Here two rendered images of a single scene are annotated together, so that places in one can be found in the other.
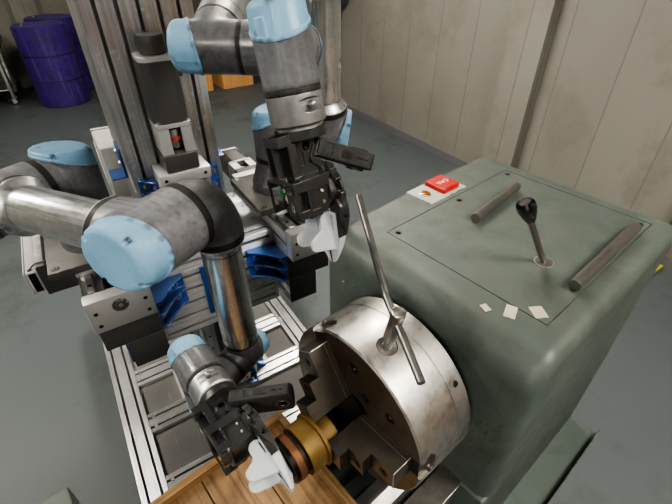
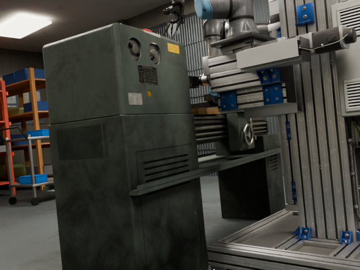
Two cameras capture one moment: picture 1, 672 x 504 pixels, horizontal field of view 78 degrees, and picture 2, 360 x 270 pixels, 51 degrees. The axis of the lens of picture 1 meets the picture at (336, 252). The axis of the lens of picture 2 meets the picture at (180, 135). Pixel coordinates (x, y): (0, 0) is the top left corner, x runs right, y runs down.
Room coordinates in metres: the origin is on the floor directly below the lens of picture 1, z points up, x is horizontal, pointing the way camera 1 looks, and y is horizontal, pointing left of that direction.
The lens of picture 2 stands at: (2.70, -0.67, 0.76)
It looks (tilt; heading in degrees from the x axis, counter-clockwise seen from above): 0 degrees down; 163
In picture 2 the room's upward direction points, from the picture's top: 6 degrees counter-clockwise
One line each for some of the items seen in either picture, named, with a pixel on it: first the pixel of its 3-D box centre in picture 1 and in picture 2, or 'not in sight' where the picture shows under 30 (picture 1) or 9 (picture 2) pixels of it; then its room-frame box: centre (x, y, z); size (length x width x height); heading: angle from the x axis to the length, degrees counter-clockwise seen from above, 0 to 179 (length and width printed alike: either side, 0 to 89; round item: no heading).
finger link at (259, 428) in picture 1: (260, 435); not in sight; (0.36, 0.12, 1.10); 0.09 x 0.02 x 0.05; 39
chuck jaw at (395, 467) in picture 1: (378, 454); not in sight; (0.34, -0.07, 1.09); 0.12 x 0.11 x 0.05; 41
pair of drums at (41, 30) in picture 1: (57, 58); not in sight; (6.08, 3.75, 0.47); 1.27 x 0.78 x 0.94; 32
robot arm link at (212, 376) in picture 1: (213, 389); (205, 79); (0.46, 0.22, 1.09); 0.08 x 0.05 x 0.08; 129
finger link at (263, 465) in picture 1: (265, 467); not in sight; (0.31, 0.11, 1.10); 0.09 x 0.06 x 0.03; 39
